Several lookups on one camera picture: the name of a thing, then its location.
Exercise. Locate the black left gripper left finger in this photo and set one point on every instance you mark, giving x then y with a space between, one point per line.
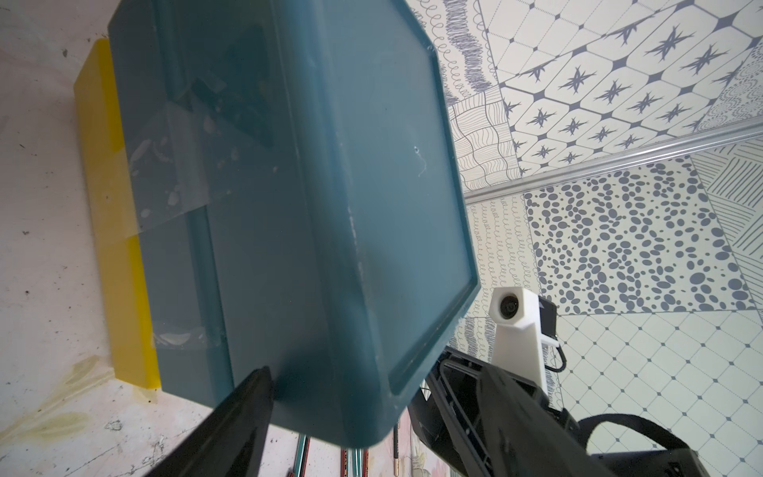
230 441

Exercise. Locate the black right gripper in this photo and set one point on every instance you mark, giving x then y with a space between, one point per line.
445 415

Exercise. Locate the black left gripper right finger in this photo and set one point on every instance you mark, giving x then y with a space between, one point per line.
522 439

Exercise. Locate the yellow bottom drawer unit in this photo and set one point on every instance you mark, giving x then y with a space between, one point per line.
113 218

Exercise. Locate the teal drawer cabinet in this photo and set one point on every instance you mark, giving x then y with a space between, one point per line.
298 203

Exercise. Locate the green striped pencil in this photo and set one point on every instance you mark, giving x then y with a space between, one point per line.
301 455

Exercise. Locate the red black pencil middle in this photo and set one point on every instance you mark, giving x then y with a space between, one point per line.
354 462

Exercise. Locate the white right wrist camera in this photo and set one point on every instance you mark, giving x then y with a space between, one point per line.
526 343

